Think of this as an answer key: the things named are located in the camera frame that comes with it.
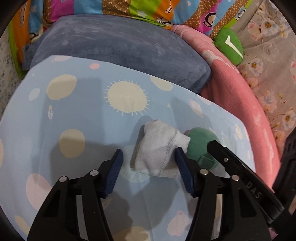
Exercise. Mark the colourful striped monkey quilt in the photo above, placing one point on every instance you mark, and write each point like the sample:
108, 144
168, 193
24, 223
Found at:
207, 17

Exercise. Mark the pink blanket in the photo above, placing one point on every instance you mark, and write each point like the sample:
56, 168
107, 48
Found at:
228, 89

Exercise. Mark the grey floral quilt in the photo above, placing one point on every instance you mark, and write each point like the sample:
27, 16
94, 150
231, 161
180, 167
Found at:
268, 65

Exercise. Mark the light blue dotted bedsheet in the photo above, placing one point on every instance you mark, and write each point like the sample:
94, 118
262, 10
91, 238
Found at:
70, 114

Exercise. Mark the blue grey pillow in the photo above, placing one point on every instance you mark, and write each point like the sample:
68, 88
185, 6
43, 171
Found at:
126, 42

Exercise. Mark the green plush pillow white tick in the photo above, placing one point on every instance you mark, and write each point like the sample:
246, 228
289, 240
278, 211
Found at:
229, 44

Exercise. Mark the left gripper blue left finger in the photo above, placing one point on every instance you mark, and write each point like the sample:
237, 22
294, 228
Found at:
112, 169

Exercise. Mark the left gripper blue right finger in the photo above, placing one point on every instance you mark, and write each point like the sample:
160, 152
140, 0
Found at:
183, 165

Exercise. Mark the green round plush toy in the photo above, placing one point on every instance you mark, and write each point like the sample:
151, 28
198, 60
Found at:
197, 148

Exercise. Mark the white sock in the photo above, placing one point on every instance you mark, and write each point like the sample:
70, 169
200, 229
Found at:
155, 152

